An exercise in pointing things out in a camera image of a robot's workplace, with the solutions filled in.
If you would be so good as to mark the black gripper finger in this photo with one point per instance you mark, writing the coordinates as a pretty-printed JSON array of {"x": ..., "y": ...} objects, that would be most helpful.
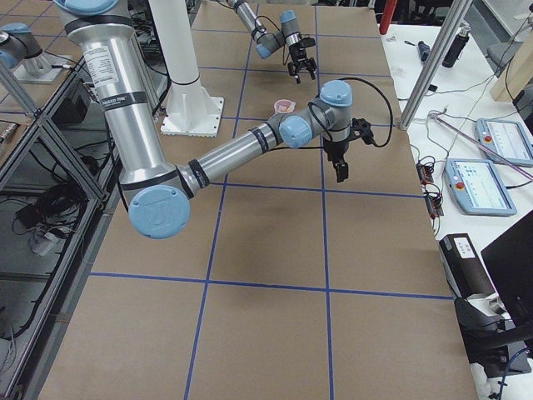
[
  {"x": 294, "y": 71},
  {"x": 342, "y": 170},
  {"x": 310, "y": 66}
]

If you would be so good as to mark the teach pendant tablet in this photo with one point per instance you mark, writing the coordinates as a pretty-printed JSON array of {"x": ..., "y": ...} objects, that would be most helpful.
[
  {"x": 506, "y": 138},
  {"x": 477, "y": 188}
]

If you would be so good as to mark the far teach pendant tablet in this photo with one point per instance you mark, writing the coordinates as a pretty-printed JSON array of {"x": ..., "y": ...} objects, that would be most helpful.
[{"x": 506, "y": 138}]

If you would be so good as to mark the black monitor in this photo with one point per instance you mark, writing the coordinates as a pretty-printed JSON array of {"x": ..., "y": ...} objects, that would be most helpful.
[{"x": 508, "y": 260}]

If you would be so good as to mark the black box with label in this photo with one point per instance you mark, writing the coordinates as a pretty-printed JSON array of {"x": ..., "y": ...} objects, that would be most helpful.
[{"x": 464, "y": 270}]

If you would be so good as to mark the black water bottle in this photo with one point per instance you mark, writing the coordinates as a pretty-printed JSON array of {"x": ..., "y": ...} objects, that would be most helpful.
[{"x": 457, "y": 46}]

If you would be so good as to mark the pink mesh pen holder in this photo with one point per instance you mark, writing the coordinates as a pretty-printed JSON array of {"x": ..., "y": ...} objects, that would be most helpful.
[{"x": 277, "y": 110}]

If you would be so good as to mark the black office chair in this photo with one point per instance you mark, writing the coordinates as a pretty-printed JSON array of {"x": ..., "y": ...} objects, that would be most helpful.
[{"x": 490, "y": 341}]

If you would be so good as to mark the aluminium frame post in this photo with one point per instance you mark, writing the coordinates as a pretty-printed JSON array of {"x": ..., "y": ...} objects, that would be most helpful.
[{"x": 441, "y": 45}]

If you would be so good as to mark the red fire extinguisher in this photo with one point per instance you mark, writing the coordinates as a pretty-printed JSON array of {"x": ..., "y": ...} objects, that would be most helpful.
[{"x": 387, "y": 15}]

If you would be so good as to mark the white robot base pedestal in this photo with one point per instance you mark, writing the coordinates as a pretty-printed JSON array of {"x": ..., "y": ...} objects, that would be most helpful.
[{"x": 190, "y": 110}]

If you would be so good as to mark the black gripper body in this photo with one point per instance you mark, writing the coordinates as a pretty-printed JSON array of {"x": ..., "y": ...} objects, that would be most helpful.
[
  {"x": 297, "y": 53},
  {"x": 336, "y": 152}
]

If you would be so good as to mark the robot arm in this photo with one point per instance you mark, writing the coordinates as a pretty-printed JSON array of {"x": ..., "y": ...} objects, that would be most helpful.
[
  {"x": 158, "y": 190},
  {"x": 269, "y": 38}
]

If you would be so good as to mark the near teach pendant tablet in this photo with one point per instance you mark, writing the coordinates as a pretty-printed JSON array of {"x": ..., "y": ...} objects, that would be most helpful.
[{"x": 477, "y": 188}]

